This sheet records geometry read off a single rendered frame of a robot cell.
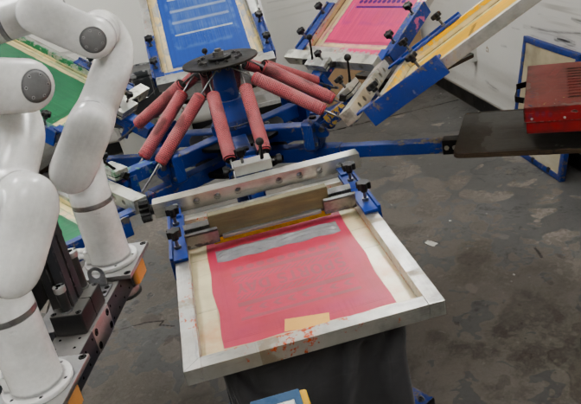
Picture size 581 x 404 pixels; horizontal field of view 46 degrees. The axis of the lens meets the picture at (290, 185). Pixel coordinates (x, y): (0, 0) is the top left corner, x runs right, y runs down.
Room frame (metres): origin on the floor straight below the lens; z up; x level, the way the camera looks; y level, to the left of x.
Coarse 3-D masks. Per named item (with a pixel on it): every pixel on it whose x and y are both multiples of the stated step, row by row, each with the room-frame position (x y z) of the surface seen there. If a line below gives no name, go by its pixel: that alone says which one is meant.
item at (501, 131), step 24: (480, 120) 2.37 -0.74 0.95; (504, 120) 2.32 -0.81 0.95; (288, 144) 2.59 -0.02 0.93; (336, 144) 2.48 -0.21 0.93; (360, 144) 2.44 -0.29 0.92; (384, 144) 2.39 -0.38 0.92; (408, 144) 2.36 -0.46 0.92; (432, 144) 2.32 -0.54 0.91; (456, 144) 2.19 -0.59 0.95; (480, 144) 2.15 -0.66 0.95; (504, 144) 2.11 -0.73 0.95; (528, 144) 2.07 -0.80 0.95; (552, 144) 2.03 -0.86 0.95; (576, 144) 1.99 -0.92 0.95
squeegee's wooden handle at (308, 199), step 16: (288, 192) 1.83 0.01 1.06; (304, 192) 1.81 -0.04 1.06; (320, 192) 1.82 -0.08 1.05; (224, 208) 1.81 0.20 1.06; (240, 208) 1.79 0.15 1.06; (256, 208) 1.80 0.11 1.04; (272, 208) 1.80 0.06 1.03; (288, 208) 1.81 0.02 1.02; (304, 208) 1.81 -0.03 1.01; (224, 224) 1.79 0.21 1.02; (240, 224) 1.79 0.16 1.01; (256, 224) 1.80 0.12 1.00
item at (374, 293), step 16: (304, 224) 1.81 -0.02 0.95; (320, 240) 1.70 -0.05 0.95; (336, 240) 1.68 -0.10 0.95; (352, 240) 1.66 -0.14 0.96; (352, 256) 1.57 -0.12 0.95; (368, 272) 1.48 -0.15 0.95; (368, 288) 1.41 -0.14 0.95; (384, 288) 1.40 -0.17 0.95; (320, 304) 1.39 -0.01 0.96; (336, 304) 1.37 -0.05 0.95; (352, 304) 1.36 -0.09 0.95; (368, 304) 1.34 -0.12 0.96; (384, 304) 1.33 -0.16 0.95
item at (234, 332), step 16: (240, 240) 1.79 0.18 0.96; (256, 240) 1.77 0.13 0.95; (208, 256) 1.74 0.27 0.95; (256, 256) 1.68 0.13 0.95; (272, 256) 1.66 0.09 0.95; (224, 272) 1.63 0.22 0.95; (224, 288) 1.55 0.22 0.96; (224, 304) 1.47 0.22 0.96; (224, 320) 1.40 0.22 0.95; (240, 320) 1.39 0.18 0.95; (256, 320) 1.37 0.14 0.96; (272, 320) 1.36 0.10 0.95; (224, 336) 1.34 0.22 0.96; (240, 336) 1.32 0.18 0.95; (256, 336) 1.31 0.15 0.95
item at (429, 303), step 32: (384, 224) 1.65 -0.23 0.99; (192, 288) 1.53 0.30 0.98; (416, 288) 1.33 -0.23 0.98; (192, 320) 1.37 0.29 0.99; (352, 320) 1.24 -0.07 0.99; (384, 320) 1.23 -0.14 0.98; (416, 320) 1.24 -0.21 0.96; (192, 352) 1.25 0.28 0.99; (224, 352) 1.22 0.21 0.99; (256, 352) 1.20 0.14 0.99; (288, 352) 1.21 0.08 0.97; (192, 384) 1.19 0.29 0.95
